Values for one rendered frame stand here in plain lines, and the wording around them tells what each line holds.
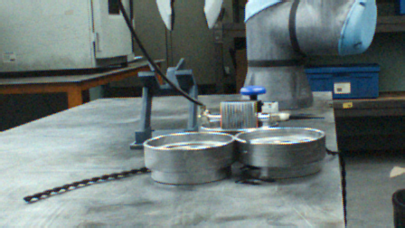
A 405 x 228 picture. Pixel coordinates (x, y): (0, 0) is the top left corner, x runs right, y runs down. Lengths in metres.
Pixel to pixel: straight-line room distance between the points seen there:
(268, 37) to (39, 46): 1.99
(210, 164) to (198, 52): 3.93
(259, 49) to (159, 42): 3.43
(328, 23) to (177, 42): 3.48
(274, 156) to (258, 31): 0.60
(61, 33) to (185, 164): 2.42
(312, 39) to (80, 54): 1.94
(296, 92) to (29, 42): 2.04
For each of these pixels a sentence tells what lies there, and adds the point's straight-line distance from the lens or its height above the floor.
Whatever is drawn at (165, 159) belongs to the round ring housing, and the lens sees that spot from 0.67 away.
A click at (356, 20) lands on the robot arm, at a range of 1.17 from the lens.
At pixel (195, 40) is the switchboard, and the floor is 0.89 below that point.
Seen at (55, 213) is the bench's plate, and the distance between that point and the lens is 0.61.
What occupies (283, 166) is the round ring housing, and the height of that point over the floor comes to 0.81.
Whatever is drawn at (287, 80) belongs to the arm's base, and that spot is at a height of 0.86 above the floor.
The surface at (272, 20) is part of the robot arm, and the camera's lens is 1.23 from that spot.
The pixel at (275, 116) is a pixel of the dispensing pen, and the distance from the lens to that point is 0.79.
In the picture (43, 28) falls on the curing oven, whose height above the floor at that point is 1.01.
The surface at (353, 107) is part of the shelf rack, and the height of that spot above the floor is 0.41.
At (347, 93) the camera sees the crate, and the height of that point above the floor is 0.49.
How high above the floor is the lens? 0.97
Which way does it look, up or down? 7 degrees down
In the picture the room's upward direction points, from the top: 3 degrees counter-clockwise
